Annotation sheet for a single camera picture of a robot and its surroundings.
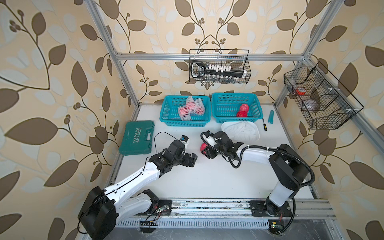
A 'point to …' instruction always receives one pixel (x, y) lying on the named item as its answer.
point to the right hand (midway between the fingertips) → (206, 148)
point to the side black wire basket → (325, 103)
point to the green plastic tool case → (137, 138)
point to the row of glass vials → (213, 78)
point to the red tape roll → (301, 91)
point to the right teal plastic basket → (225, 106)
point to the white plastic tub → (252, 122)
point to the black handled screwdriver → (264, 125)
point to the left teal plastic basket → (169, 111)
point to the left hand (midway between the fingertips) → (188, 153)
